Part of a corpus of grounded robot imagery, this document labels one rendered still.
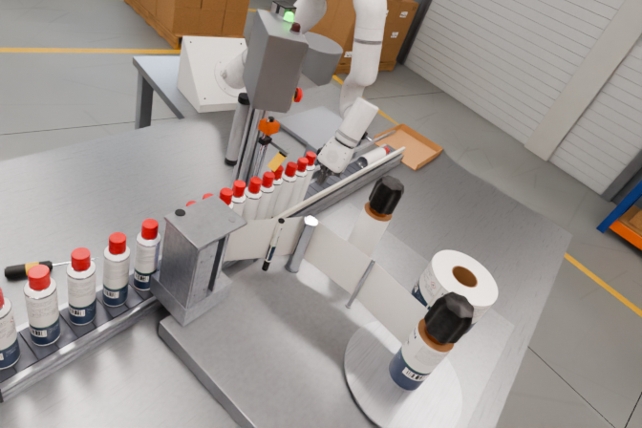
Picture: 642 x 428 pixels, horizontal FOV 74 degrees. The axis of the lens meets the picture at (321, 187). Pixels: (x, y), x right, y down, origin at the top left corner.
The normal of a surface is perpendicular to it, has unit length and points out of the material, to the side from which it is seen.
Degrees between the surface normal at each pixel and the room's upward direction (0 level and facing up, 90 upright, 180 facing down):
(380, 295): 90
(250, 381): 0
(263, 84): 90
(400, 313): 90
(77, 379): 0
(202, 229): 0
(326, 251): 90
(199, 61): 42
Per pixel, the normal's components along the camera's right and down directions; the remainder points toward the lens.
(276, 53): 0.27, 0.64
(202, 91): 0.62, -0.15
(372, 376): 0.30, -0.76
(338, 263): -0.54, 0.36
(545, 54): -0.73, 0.20
